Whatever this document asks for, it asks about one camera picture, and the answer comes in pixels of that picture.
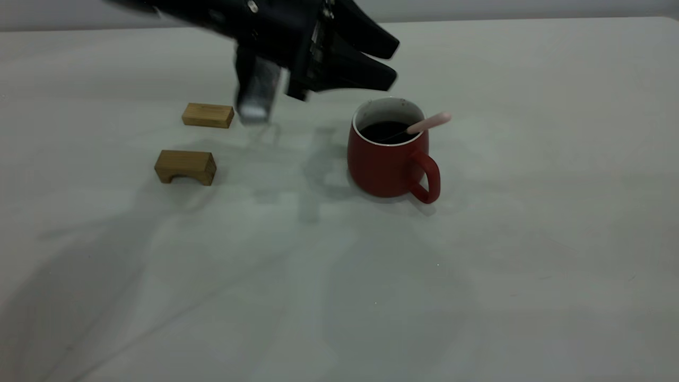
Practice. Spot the arched wooden block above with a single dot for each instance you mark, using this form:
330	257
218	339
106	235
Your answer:
185	162

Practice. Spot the flat rectangular wooden block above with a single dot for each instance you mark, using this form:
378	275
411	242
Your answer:
208	115

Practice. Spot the black coffee liquid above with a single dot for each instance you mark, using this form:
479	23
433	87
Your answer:
384	130

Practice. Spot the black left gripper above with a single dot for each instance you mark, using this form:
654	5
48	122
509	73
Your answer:
289	37

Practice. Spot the red ceramic mug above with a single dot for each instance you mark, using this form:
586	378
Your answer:
384	170

